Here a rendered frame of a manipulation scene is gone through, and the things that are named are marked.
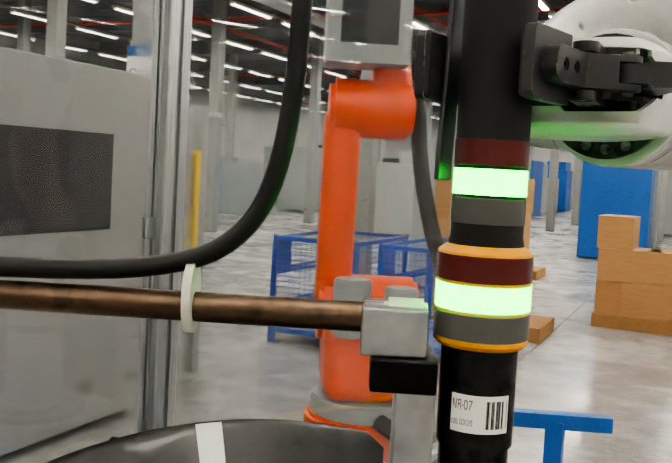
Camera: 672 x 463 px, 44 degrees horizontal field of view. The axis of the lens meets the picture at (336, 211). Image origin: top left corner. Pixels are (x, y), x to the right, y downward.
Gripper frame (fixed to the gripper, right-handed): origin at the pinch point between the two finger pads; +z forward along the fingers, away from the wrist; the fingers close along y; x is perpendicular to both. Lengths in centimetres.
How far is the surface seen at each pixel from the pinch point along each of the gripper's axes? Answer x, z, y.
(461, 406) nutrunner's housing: -15.2, 2.0, -0.5
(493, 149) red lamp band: -3.8, 1.6, -1.1
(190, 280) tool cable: -10.4, 8.7, 10.0
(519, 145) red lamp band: -3.6, 0.6, -1.9
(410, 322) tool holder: -11.6, 3.3, 1.5
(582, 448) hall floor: -170, -447, 156
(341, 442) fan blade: -23.3, -9.3, 14.2
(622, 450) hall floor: -170, -462, 137
